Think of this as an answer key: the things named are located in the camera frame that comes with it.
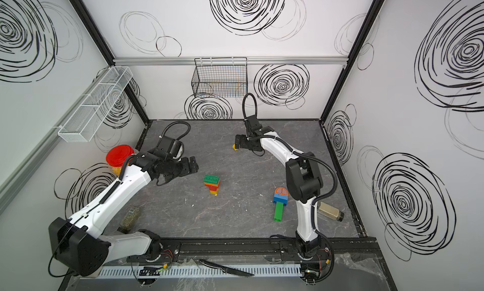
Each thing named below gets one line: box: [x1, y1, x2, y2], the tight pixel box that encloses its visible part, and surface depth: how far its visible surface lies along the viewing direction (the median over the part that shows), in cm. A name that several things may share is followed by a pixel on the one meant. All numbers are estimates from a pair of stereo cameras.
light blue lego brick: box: [272, 192, 289, 206], surface depth 87 cm
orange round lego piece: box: [274, 186, 290, 197], surface depth 89 cm
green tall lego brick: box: [273, 201, 285, 223], surface depth 83 cm
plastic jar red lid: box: [105, 144, 135, 176], surface depth 83 cm
